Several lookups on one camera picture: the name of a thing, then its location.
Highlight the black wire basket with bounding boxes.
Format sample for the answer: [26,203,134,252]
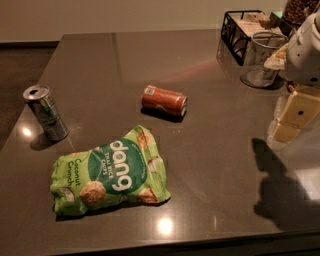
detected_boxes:
[221,10,281,66]

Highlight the jar of nuts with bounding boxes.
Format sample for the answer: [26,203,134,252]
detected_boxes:
[282,0,320,25]

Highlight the wire mesh cup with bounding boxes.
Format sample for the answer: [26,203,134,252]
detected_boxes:
[240,31,288,88]

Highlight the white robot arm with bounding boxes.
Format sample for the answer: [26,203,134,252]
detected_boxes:
[264,11,320,143]

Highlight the red coke can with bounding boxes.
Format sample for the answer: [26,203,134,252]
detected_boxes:
[141,85,188,117]

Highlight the green rice chips bag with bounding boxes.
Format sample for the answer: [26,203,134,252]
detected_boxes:
[50,125,171,216]

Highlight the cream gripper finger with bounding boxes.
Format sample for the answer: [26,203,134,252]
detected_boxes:
[269,120,300,143]

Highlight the silver green upright can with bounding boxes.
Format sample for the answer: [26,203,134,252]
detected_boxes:
[23,85,68,141]

